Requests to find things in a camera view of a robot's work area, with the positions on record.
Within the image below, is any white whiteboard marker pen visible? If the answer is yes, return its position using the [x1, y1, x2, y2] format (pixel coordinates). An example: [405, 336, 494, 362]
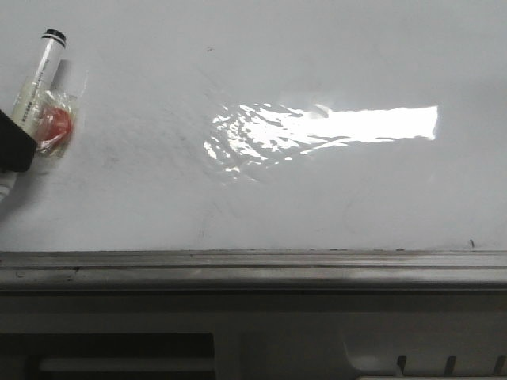
[1, 29, 67, 199]

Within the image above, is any white whiteboard surface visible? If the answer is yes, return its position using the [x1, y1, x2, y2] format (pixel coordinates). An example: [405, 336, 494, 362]
[1, 1, 506, 251]

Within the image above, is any grey plastic equipment housing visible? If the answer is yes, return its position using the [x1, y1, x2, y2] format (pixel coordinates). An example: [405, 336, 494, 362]
[1, 291, 506, 379]

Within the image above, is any grey aluminium whiteboard frame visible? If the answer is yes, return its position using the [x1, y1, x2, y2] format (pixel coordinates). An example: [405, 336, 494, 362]
[1, 249, 506, 292]

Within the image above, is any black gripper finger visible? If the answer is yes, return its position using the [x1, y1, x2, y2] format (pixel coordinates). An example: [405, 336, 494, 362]
[0, 111, 37, 173]

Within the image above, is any red round magnet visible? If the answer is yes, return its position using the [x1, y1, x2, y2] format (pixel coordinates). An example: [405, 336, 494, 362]
[11, 78, 79, 158]

